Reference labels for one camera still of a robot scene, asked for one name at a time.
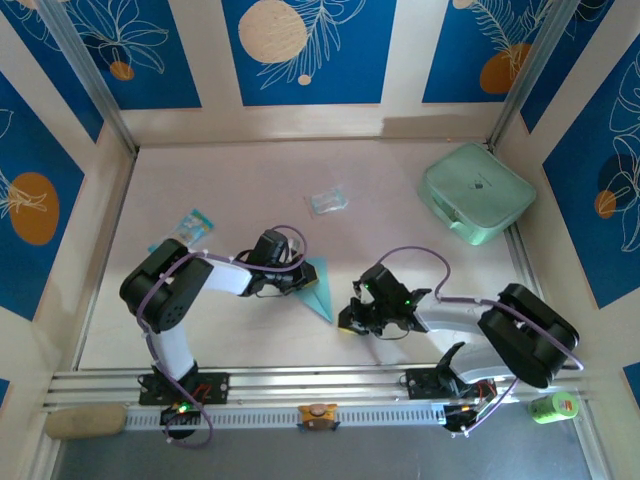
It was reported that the small clear plastic bag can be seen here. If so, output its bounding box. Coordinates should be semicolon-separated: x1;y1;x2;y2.
304;184;350;219

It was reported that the grey slotted cable duct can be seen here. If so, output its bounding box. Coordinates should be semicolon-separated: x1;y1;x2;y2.
122;403;451;432

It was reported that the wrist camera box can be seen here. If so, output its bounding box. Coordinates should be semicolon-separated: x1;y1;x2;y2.
359;263;409;314
249;228;304;266

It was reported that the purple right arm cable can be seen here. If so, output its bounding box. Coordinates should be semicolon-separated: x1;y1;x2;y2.
374;244;585;436

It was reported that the aluminium frame post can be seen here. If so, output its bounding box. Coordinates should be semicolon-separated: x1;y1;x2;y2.
37;0;139;154
487;0;581;151

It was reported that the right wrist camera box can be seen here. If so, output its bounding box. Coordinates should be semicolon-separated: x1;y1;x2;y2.
359;263;409;314

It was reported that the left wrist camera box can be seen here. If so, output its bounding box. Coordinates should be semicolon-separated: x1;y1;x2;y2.
249;228;304;266

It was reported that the black connector board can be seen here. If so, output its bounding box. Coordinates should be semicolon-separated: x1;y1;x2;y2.
443;403;484;432
159;403;202;427

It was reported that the green cup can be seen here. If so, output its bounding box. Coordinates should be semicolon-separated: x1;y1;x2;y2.
528;391;580;426

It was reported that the mint green zip pouch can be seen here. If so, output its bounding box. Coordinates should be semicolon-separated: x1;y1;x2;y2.
417;142;539;247

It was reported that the aluminium mounting rail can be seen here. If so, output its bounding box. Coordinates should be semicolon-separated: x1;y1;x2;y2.
42;359;594;414

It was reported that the light blue paper sheet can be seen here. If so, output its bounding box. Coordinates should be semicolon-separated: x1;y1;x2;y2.
292;256;334;323

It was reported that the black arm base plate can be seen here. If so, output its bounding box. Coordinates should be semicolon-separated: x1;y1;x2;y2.
405;367;501;401
138;370;231;406

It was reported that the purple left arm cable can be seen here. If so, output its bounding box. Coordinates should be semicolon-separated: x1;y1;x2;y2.
135;224;309;450

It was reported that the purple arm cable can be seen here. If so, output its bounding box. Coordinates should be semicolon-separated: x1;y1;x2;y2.
135;224;309;450
374;244;585;436

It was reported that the blue printed snack packet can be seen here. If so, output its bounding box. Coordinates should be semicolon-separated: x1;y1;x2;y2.
148;208;216;254

